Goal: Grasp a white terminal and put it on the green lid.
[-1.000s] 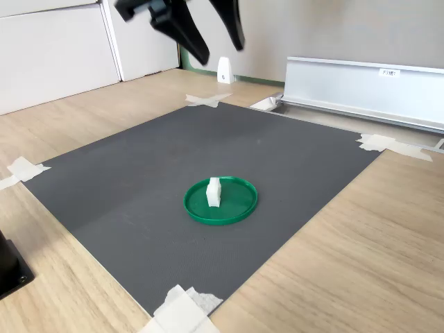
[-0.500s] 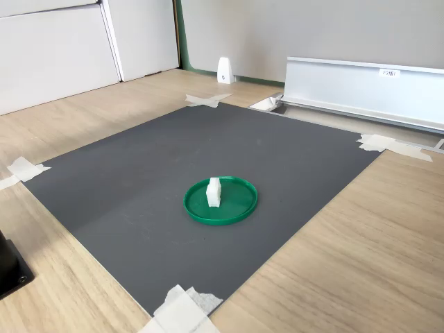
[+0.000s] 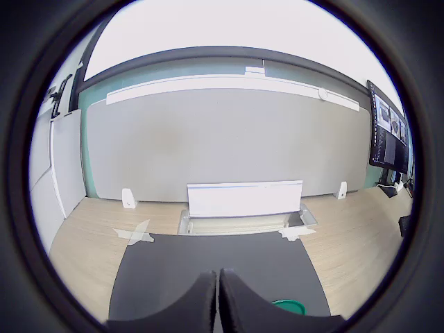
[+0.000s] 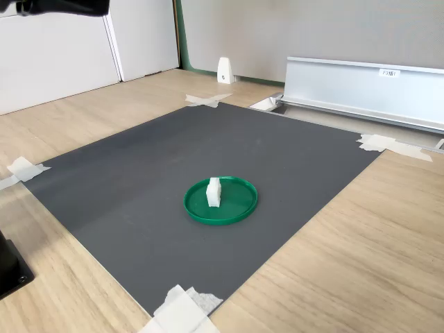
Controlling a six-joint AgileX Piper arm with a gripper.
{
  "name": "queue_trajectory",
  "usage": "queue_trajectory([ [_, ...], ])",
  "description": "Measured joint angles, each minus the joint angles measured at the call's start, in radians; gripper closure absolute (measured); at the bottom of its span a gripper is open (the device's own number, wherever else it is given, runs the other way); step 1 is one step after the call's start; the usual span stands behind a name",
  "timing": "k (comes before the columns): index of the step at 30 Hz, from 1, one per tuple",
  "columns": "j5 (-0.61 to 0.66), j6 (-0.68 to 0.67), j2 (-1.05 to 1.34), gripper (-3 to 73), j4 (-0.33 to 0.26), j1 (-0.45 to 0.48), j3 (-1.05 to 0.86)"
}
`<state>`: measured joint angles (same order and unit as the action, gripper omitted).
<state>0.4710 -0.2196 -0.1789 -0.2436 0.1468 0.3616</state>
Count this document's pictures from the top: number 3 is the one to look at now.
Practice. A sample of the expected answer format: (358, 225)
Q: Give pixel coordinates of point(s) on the round green lid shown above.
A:
(293, 306)

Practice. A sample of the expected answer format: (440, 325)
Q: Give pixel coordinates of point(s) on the dark grey mat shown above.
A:
(208, 253)

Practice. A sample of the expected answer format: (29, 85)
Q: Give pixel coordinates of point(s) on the white tape piece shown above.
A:
(135, 233)
(295, 233)

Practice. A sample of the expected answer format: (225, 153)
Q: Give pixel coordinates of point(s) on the grey partition panel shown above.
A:
(225, 145)

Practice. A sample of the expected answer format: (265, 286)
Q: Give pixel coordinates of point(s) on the black device on desk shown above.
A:
(405, 225)

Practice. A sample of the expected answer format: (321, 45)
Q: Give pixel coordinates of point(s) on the white partition panel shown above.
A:
(66, 163)

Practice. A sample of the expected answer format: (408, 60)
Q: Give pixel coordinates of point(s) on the black computer monitor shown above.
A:
(388, 138)

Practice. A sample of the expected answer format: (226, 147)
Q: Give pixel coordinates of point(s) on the small white bracket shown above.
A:
(128, 199)
(341, 190)

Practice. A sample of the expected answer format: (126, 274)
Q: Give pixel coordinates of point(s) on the round white wall device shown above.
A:
(323, 93)

